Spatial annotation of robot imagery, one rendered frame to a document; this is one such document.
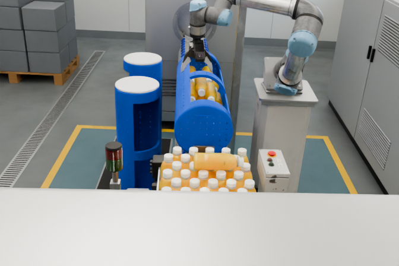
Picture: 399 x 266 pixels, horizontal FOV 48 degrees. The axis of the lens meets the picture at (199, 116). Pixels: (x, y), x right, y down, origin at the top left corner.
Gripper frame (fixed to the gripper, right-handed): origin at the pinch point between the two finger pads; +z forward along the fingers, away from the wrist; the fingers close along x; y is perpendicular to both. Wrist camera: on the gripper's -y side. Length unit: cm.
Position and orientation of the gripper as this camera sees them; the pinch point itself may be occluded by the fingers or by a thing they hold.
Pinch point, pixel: (196, 73)
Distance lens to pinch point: 218.5
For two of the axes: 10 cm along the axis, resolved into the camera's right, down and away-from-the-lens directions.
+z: -0.2, 8.3, 5.5
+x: -10.0, 0.3, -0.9
